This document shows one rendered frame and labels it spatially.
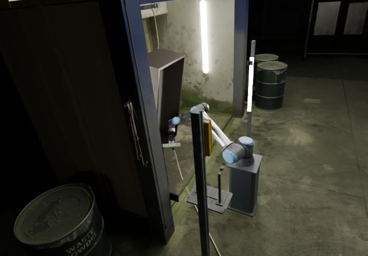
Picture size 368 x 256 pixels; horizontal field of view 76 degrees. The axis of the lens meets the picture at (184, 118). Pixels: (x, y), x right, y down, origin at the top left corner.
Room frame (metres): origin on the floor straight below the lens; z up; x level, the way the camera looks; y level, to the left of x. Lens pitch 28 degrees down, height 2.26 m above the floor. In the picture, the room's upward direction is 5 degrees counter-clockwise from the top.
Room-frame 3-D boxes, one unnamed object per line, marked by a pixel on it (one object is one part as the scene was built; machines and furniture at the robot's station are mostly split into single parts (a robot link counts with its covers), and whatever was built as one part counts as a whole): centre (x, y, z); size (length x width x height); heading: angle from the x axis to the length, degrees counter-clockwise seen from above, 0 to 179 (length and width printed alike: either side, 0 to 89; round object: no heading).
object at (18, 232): (1.31, 1.05, 0.86); 0.54 x 0.54 x 0.01
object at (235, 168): (1.97, -0.61, 0.32); 0.31 x 0.31 x 0.64; 60
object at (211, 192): (1.40, -0.16, 0.95); 0.26 x 0.15 x 0.32; 60
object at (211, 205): (1.38, -0.15, 0.78); 0.31 x 0.23 x 0.01; 60
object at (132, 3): (1.66, 0.33, 1.14); 0.18 x 0.18 x 2.29; 60
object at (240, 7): (4.16, -1.10, 1.14); 0.18 x 0.18 x 2.29; 60
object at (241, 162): (1.97, -0.61, 0.69); 0.19 x 0.19 x 0.10
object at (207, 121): (1.31, -0.11, 1.42); 0.12 x 0.06 x 0.26; 60
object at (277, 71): (4.50, -1.83, 0.44); 0.59 x 0.58 x 0.89; 165
